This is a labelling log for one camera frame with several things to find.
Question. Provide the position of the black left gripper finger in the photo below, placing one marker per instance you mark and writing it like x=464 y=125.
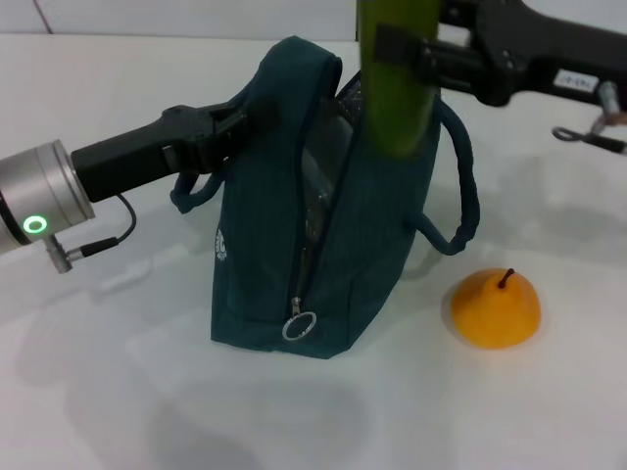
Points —
x=230 y=147
x=230 y=117

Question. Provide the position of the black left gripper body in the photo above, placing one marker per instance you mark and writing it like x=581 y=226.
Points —
x=127 y=156

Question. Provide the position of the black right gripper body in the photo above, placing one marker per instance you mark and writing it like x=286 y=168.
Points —
x=529 y=49

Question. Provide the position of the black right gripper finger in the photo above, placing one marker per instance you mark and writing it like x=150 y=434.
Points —
x=441 y=63
x=460 y=11

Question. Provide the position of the green cucumber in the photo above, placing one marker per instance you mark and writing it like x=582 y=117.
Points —
x=397 y=112

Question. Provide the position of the clear plastic lidded container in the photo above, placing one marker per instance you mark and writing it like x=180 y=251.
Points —
x=323 y=166

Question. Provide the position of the dark teal fabric bag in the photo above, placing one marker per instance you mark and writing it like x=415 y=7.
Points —
x=377 y=245

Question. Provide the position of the yellow orange pear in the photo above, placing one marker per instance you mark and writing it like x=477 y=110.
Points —
x=495 y=313

